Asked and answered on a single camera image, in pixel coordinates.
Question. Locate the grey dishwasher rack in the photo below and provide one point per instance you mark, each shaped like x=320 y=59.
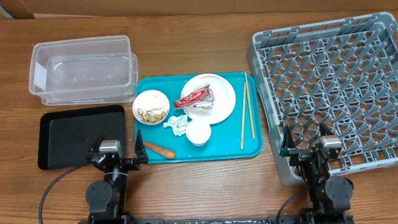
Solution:
x=340 y=73

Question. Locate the red foil snack wrapper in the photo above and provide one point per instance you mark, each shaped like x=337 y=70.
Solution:
x=202 y=97

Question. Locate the small white cup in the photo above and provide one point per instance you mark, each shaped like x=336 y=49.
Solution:
x=198 y=132

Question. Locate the teal serving tray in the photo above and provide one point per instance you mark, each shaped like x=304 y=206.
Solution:
x=225 y=139

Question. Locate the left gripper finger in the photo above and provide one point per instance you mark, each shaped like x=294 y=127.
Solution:
x=95 y=146
x=140 y=150

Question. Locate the large white plate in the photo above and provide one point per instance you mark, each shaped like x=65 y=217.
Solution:
x=224 y=93

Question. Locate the left wooden chopstick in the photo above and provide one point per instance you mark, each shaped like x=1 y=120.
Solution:
x=243 y=117

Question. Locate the black plastic tray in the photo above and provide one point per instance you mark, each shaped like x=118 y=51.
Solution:
x=65 y=136

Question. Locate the orange carrot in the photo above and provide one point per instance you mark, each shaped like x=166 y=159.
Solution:
x=166 y=153

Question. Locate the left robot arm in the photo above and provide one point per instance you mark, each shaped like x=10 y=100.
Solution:
x=107 y=197

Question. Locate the wooden chopstick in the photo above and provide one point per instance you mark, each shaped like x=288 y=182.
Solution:
x=249 y=105
x=243 y=117

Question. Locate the white bowl with rice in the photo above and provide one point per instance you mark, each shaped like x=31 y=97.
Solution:
x=151 y=107

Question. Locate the right wooden chopstick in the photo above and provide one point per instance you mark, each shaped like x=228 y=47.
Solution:
x=249 y=105

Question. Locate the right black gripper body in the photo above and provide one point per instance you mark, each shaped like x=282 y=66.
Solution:
x=313 y=172

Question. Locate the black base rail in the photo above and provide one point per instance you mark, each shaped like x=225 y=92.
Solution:
x=211 y=221

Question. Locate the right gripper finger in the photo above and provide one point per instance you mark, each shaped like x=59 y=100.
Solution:
x=287 y=143
x=324 y=130

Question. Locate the white tissue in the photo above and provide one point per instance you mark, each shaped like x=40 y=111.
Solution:
x=178 y=124

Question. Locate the small white bowl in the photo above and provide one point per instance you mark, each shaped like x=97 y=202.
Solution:
x=209 y=106

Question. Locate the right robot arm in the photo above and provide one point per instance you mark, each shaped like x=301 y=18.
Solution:
x=329 y=195

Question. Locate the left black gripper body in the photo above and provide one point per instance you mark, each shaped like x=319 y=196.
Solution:
x=127 y=165

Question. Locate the clear plastic waste bin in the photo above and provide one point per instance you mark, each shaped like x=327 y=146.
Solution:
x=93 y=70

